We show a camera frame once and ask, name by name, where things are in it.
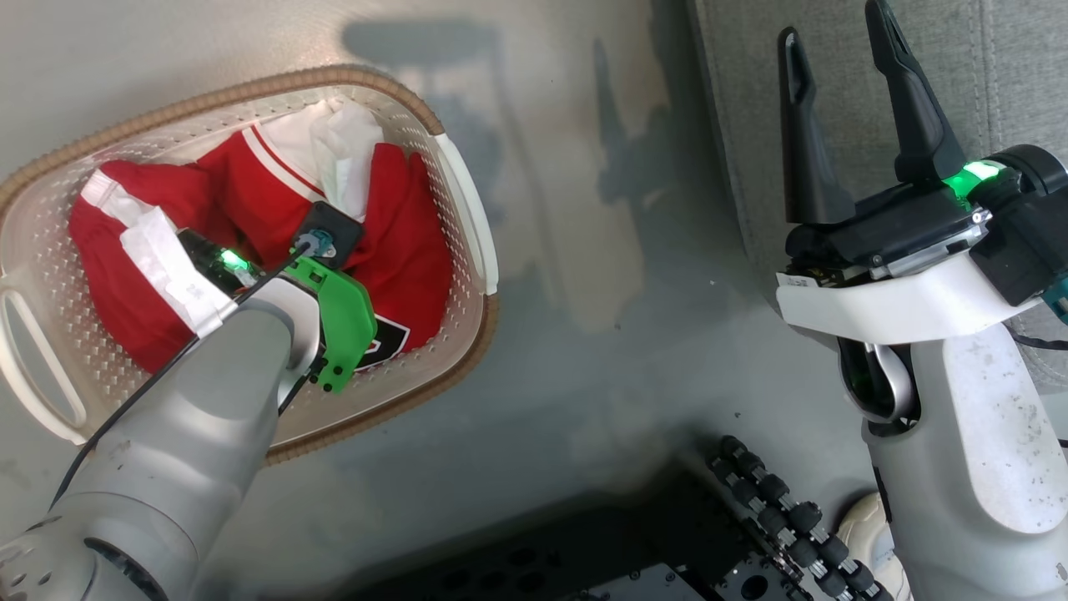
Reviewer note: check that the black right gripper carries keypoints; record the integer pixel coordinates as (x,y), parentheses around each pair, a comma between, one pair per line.
(901,229)

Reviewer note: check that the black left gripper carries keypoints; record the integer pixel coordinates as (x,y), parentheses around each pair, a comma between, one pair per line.
(213,259)

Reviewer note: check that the plain red garment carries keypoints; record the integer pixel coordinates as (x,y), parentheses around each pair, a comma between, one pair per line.
(117,292)

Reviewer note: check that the white cloth garment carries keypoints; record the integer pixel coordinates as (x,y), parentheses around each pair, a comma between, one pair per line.
(346,150)

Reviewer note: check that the red numbered basketball jersey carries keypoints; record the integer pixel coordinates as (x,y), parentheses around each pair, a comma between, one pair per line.
(400,250)

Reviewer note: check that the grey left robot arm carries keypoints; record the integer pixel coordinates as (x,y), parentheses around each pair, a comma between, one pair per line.
(183,434)

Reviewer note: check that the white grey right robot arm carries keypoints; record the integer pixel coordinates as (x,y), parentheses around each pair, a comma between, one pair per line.
(976,467)

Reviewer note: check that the grey fabric ottoman seat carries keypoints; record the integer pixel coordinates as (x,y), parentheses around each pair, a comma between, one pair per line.
(1001,75)

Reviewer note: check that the white plastic laundry basket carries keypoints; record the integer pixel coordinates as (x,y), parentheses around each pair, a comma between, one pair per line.
(455,334)

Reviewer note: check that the black roller wheel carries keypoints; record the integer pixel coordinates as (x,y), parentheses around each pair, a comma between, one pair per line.
(793,517)

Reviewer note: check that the white sneaker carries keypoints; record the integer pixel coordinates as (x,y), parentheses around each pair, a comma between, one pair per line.
(868,530)

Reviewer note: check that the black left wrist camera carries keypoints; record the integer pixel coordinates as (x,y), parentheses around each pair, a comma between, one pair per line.
(329,229)

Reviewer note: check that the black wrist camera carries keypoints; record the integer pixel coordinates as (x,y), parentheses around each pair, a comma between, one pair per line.
(1026,225)
(329,229)

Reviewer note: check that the green left wrist camera mount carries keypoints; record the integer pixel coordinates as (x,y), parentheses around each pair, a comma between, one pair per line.
(346,321)

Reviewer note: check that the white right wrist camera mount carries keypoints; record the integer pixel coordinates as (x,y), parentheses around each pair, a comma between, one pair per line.
(901,305)

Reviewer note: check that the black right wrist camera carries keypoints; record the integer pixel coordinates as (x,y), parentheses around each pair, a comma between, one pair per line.
(1026,225)

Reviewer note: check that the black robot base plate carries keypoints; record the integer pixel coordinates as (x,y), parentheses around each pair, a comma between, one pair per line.
(584,551)

